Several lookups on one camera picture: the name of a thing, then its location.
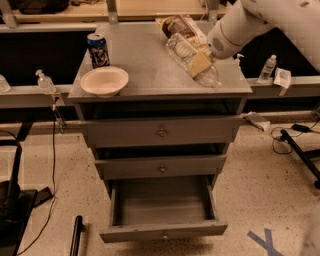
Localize grey top drawer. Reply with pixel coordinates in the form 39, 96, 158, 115
81, 116, 243, 148

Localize grey middle drawer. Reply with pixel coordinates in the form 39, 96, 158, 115
95, 155, 226, 180

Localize grey three-drawer cabinet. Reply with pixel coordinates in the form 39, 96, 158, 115
67, 21, 253, 244

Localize white paper bowl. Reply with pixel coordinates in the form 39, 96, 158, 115
80, 66, 129, 98

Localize background water bottle on ledge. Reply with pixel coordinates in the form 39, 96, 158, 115
257, 55, 277, 83

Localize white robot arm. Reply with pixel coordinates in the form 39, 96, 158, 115
203, 0, 320, 78

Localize right hand sanitizer pump bottle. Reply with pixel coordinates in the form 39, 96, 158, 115
234, 53, 244, 69

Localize white packet on ledge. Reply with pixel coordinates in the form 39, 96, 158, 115
273, 68, 291, 89

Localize blue soda can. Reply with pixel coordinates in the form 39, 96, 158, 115
87, 33, 110, 68

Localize hand sanitizer pump bottle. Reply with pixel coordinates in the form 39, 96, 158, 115
35, 69, 57, 95
234, 53, 244, 69

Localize left hand sanitizer pump bottle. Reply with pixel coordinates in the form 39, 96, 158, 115
35, 69, 57, 95

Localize black stand leg right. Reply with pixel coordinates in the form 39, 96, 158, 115
281, 129, 320, 189

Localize blue tape cross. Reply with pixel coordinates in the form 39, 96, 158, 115
247, 228, 283, 256

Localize grey box on floor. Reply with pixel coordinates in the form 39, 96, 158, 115
245, 112, 271, 131

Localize grey open bottom drawer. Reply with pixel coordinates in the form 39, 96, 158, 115
100, 176, 227, 243

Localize clear plastic water bottle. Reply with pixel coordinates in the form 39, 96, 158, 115
166, 34, 222, 88

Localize black bar bottom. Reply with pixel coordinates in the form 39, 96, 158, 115
69, 215, 84, 256

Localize brown chip bag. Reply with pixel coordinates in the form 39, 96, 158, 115
156, 15, 207, 47

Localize black cable on floor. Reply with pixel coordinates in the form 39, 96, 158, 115
16, 109, 58, 256

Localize black stand base left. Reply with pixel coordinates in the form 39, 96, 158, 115
0, 133, 53, 256

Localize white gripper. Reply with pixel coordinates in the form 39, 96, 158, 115
187, 9, 249, 78

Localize black power adapter with cable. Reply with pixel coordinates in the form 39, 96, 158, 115
270, 118, 320, 156

